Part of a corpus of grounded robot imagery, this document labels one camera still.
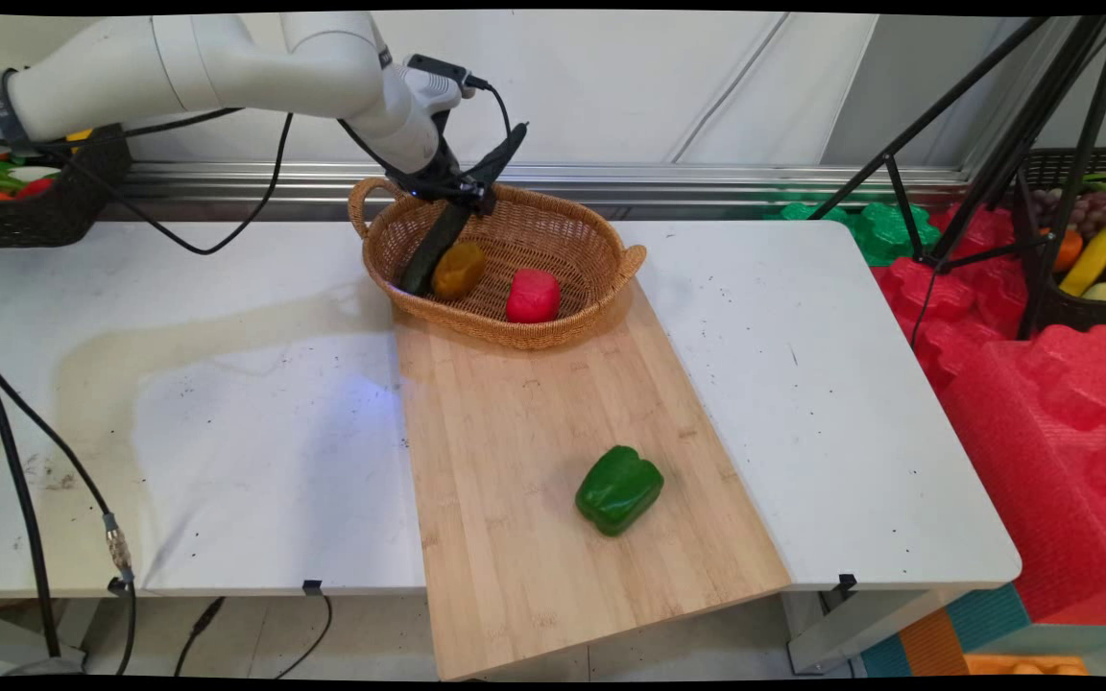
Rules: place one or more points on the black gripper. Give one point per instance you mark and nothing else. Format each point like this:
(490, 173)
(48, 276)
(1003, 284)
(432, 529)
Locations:
(452, 184)

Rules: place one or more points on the dark green cucumber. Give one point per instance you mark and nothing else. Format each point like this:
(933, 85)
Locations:
(423, 261)

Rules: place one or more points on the green bell pepper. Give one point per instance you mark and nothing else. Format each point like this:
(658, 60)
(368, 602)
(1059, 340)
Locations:
(618, 489)

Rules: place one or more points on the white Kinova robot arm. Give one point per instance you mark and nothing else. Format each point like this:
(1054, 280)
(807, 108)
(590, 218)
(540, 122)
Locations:
(227, 67)

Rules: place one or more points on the woven wicker basket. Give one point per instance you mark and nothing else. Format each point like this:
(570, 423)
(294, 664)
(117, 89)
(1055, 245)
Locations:
(553, 240)

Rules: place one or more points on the brown toy potato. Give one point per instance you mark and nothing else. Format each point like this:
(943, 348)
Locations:
(459, 271)

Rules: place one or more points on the red bell pepper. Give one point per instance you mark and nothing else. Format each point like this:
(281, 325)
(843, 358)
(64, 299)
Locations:
(533, 296)

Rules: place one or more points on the wooden cutting board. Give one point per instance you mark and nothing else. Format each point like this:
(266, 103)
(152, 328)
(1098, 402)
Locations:
(515, 461)

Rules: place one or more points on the green foam sheet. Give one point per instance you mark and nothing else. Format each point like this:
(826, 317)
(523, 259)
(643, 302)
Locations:
(884, 235)

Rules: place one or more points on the black basket with vegetables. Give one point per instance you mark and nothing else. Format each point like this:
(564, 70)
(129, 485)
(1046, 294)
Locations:
(63, 216)

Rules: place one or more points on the small black table clip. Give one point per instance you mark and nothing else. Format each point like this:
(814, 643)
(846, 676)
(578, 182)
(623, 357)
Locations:
(118, 583)
(312, 586)
(846, 582)

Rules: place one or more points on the red toy chili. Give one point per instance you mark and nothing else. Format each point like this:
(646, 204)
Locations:
(35, 188)

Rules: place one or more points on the red foam sheet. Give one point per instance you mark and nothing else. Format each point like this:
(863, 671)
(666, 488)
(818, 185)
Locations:
(1043, 461)
(937, 307)

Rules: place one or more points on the black tripod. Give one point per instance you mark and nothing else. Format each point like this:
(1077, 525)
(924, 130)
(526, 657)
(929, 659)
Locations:
(1009, 154)

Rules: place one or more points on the grey table leg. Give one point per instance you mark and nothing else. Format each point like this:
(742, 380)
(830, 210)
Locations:
(6, 648)
(851, 633)

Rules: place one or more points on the orange toy fruit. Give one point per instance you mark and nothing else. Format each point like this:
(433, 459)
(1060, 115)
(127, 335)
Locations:
(1069, 251)

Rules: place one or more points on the purple grape bunch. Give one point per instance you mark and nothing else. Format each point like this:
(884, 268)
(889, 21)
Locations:
(1086, 211)

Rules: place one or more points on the yellow banana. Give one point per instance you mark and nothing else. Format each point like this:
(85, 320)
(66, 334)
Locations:
(1089, 259)

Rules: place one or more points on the black basket with fruit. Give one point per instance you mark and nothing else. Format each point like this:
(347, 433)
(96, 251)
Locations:
(1081, 312)

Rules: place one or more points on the orange foam floor mat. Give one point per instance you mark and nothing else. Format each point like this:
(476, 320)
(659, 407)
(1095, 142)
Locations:
(935, 645)

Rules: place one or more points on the teal foam floor mat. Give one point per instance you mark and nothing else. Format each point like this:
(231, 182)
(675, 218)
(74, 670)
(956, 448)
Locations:
(995, 614)

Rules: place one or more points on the orange plastic tray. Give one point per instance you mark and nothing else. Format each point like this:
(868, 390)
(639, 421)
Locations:
(1023, 665)

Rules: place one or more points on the white ribbed camera housing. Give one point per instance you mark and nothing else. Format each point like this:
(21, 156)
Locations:
(433, 94)

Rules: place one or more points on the black flat white-edged camera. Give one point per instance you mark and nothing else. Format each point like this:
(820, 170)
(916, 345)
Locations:
(438, 67)

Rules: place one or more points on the aluminium wall rail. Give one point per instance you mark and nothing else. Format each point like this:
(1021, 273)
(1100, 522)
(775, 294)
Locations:
(764, 182)

